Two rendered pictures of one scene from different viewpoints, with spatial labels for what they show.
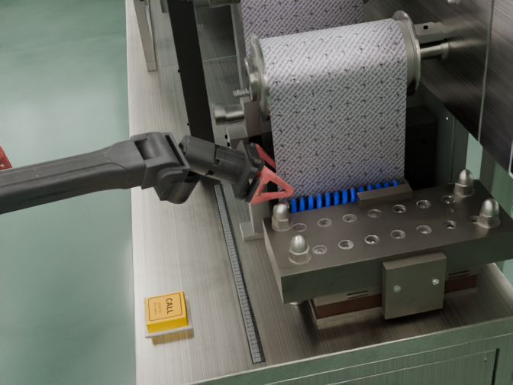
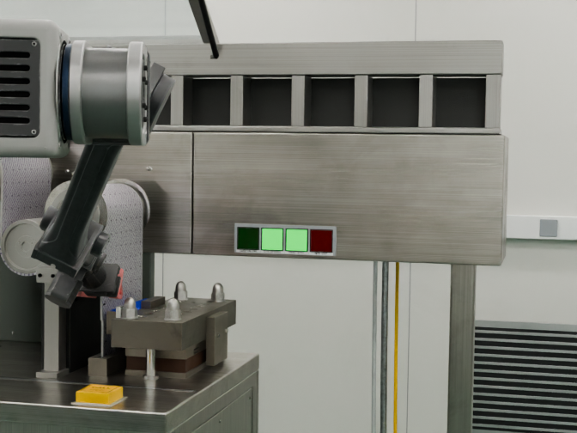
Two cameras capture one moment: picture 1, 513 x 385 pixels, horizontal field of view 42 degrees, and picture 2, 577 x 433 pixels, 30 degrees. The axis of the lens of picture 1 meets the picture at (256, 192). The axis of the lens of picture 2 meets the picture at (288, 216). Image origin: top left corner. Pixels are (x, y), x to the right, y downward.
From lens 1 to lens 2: 2.06 m
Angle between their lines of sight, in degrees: 72
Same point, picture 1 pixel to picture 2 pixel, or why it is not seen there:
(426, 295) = (223, 344)
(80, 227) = not seen: outside the picture
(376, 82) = (134, 216)
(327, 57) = (116, 195)
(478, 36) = (179, 183)
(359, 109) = (129, 237)
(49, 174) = not seen: hidden behind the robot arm
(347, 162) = (125, 282)
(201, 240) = (25, 386)
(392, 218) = not seen: hidden behind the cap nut
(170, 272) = (46, 395)
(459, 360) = (244, 396)
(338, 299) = (191, 354)
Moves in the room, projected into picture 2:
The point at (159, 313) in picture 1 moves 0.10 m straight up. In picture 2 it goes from (104, 390) to (104, 338)
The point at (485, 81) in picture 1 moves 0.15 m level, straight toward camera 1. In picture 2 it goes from (191, 209) to (235, 211)
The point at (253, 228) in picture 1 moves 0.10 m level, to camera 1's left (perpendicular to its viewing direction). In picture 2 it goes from (58, 366) to (33, 375)
